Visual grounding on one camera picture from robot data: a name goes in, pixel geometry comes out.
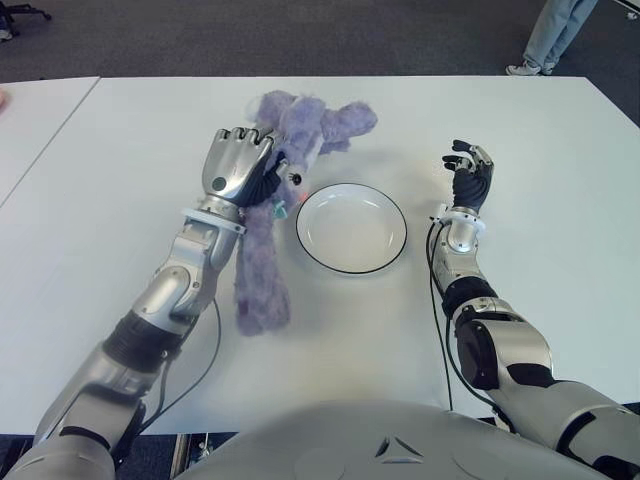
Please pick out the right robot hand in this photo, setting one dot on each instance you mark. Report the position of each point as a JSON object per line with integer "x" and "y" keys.
{"x": 470, "y": 182}

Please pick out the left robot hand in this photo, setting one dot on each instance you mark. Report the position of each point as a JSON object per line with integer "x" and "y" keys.
{"x": 235, "y": 165}

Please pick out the purple plush bunny doll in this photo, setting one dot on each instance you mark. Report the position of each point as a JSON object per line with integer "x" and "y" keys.
{"x": 260, "y": 270}

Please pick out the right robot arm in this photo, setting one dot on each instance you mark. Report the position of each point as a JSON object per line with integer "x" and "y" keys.
{"x": 510, "y": 345}

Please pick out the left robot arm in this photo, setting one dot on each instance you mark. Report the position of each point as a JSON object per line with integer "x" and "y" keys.
{"x": 165, "y": 295}

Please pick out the white plate black rim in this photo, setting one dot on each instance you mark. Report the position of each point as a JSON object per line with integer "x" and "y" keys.
{"x": 350, "y": 230}

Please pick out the person in light jeans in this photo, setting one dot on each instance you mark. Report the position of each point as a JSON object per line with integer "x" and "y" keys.
{"x": 550, "y": 35}

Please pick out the small pink object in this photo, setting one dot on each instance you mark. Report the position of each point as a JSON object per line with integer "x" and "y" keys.
{"x": 2, "y": 99}

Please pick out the black office chair base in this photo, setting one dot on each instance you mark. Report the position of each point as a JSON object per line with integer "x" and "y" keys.
{"x": 35, "y": 14}

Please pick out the white shoe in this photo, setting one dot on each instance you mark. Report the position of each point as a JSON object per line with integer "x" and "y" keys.
{"x": 4, "y": 35}

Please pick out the grey robot torso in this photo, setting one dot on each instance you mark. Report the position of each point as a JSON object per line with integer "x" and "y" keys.
{"x": 350, "y": 440}

